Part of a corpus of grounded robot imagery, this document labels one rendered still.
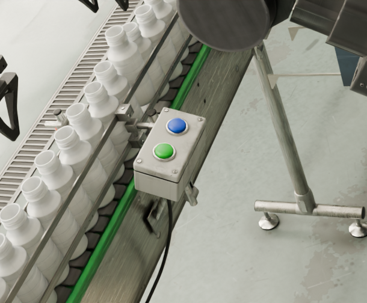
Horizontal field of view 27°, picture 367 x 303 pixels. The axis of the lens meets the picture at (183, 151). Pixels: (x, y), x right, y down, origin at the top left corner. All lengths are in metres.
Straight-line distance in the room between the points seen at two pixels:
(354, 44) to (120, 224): 0.82
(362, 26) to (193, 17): 0.13
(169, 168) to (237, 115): 1.82
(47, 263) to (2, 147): 2.26
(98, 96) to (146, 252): 0.31
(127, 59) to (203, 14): 0.82
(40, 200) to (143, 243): 0.28
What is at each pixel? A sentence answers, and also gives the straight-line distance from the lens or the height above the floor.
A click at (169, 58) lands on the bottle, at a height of 1.05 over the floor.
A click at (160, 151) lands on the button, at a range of 1.22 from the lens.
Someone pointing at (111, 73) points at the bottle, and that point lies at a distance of 1.39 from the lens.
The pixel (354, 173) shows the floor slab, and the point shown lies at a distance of 2.65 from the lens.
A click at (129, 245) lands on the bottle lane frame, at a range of 1.38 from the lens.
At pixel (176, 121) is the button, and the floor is 1.12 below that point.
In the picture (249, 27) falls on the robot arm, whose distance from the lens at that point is 0.59.
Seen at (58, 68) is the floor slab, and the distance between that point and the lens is 3.79.
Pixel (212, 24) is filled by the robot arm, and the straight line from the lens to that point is 0.60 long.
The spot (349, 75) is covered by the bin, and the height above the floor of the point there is 0.76.
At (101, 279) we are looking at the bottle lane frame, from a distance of 1.31.
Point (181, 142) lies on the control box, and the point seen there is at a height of 1.10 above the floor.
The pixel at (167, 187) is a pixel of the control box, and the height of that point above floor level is 1.07.
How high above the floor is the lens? 1.89
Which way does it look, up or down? 40 degrees down
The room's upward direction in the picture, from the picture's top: 24 degrees counter-clockwise
